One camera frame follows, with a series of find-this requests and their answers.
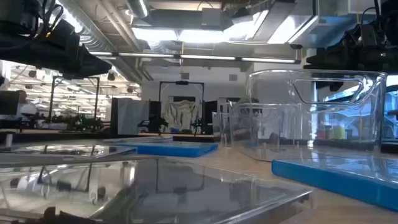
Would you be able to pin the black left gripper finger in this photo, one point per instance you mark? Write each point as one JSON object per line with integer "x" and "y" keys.
{"x": 94, "y": 67}

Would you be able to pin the clear jewel case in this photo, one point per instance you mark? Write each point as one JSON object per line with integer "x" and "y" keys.
{"x": 155, "y": 193}
{"x": 140, "y": 140}
{"x": 62, "y": 151}

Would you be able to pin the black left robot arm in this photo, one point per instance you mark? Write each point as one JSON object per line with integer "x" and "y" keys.
{"x": 18, "y": 49}

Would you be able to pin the background black robot arm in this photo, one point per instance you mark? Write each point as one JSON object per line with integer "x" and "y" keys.
{"x": 84, "y": 123}
{"x": 155, "y": 123}
{"x": 197, "y": 126}

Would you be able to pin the black ceiling spotlight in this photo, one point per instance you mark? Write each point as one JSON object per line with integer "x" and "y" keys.
{"x": 111, "y": 76}
{"x": 32, "y": 74}

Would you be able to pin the long linear ceiling light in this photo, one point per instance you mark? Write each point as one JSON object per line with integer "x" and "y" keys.
{"x": 146, "y": 55}

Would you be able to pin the person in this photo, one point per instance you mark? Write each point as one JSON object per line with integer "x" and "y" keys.
{"x": 23, "y": 96}

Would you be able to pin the grey divider panel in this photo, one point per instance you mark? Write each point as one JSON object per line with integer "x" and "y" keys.
{"x": 130, "y": 116}

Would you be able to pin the background wooden workbench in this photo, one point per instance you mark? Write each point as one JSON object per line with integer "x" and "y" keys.
{"x": 93, "y": 136}

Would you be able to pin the black computer monitor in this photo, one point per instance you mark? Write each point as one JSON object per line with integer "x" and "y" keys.
{"x": 8, "y": 102}

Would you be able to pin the black divider panel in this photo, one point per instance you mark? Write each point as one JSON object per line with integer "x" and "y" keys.
{"x": 155, "y": 109}

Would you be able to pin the yellow-green container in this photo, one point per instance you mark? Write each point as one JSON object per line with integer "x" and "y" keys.
{"x": 339, "y": 133}

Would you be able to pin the orange-red container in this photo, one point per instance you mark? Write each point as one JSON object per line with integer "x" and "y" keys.
{"x": 321, "y": 135}

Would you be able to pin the large clear plastic bin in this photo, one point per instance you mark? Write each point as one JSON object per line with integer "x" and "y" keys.
{"x": 280, "y": 90}

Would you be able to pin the beige hanging cloth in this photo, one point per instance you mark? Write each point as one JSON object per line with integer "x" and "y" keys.
{"x": 182, "y": 115}

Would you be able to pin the small clear plastic bin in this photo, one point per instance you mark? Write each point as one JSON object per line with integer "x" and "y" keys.
{"x": 230, "y": 124}

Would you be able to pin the rectangular metal ceiling duct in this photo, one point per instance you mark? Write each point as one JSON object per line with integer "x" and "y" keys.
{"x": 311, "y": 28}

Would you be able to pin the black ceiling security camera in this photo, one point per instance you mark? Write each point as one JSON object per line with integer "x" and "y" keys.
{"x": 296, "y": 46}

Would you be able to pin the round silver air duct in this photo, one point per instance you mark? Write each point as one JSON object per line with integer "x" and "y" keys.
{"x": 138, "y": 7}

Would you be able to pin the grey wall vent grille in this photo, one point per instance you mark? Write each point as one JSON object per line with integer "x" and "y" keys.
{"x": 233, "y": 77}
{"x": 185, "y": 76}

